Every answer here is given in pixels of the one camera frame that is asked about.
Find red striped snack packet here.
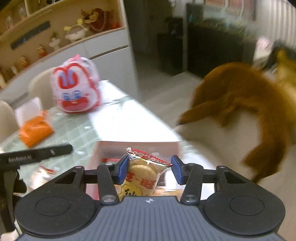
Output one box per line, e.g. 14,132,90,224
102,158,120,164

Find rice cracker pack yellow label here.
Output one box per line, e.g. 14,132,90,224
118,147,172,200

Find round pastry clear wrapper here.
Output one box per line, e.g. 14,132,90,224
29,166,56,190

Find pink cardboard gift box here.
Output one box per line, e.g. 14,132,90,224
87,141,185,200

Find orange tissue box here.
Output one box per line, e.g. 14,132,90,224
18,110,54,148

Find green checked tablecloth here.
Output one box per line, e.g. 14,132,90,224
1,107,100,195

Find white tissue sheet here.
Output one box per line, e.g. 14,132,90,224
15,97,43,128

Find white paper sheets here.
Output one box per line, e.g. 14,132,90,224
88,80,182,142

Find cream dining chair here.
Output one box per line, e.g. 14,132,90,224
28,67,55,110

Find brown fleece jacket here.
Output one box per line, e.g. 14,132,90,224
178,62,292,183

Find red white rabbit bag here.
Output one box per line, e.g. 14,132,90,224
50,55,101,114

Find white ceramic vase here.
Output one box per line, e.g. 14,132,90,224
49,31,61,51

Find black water dispenser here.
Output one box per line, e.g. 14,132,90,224
157,16,183,76

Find yellow lounge chair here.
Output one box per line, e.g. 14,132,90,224
265,41,295,99

